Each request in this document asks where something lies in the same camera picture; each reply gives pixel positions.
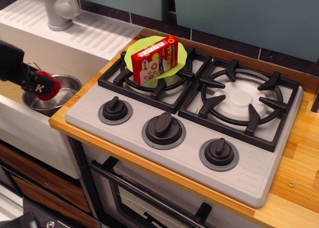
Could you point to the black burner grate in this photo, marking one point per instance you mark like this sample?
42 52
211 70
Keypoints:
244 103
167 93

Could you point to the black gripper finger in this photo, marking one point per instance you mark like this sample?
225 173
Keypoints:
29 83

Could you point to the oven door with black handle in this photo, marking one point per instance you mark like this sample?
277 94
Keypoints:
141 200

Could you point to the black middle stove knob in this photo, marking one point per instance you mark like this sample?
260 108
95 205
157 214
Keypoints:
163 132

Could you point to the grey toy faucet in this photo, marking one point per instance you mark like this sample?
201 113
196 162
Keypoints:
60 13

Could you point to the black stove knob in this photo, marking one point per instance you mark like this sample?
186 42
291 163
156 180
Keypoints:
163 132
115 112
219 155

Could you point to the black left stove knob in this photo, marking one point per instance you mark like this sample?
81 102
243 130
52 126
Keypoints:
115 112

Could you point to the red cereal box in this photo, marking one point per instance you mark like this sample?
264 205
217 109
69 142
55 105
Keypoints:
155 59

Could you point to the stainless steel pot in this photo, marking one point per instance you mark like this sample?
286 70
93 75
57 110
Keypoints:
69 87

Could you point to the black right burner grate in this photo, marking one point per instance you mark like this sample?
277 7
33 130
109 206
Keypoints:
244 103

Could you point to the black right stove knob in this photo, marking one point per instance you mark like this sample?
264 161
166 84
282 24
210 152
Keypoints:
219 155

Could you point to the black left burner grate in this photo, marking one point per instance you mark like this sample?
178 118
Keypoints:
167 93

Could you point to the lime green plate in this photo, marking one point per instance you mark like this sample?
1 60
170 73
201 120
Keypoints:
145 42

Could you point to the wooden drawer front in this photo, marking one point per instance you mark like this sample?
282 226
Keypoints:
46 176

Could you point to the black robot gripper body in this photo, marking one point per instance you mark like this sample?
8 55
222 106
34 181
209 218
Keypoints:
12 67

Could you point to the grey toy stove top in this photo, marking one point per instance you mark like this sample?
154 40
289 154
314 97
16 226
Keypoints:
249 181

